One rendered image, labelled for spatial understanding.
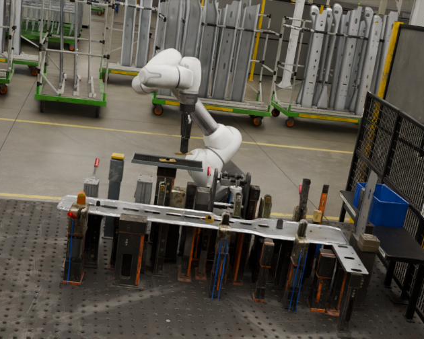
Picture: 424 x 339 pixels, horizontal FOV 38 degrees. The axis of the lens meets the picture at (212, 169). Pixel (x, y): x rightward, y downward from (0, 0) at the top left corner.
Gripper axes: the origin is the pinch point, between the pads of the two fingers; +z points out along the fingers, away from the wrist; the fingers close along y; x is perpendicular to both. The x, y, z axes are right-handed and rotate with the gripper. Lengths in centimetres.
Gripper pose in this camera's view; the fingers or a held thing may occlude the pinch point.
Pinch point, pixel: (184, 144)
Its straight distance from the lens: 293.1
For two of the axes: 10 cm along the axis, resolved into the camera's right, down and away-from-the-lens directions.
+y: 2.9, 2.6, -9.2
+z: -0.9, 9.7, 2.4
